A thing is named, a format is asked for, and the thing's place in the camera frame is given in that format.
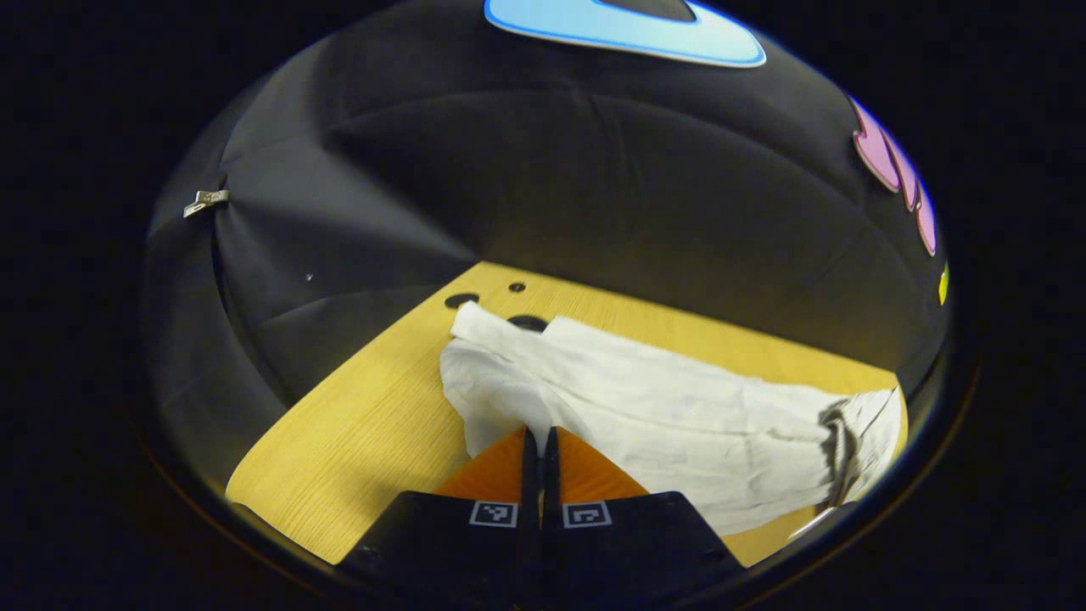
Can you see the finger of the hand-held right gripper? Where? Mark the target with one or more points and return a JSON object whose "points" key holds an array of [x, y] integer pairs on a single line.
{"points": [[840, 450]]}

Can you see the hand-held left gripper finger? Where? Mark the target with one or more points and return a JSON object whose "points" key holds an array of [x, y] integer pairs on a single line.
{"points": [[530, 484], [550, 484]]}

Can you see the white jeans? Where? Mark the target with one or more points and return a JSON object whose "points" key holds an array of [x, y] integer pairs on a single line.
{"points": [[662, 416]]}

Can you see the black backdrop cloth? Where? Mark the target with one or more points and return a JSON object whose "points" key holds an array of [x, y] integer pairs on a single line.
{"points": [[509, 170]]}

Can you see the silver backdrop clip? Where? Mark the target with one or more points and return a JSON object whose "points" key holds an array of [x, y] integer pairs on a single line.
{"points": [[206, 201]]}

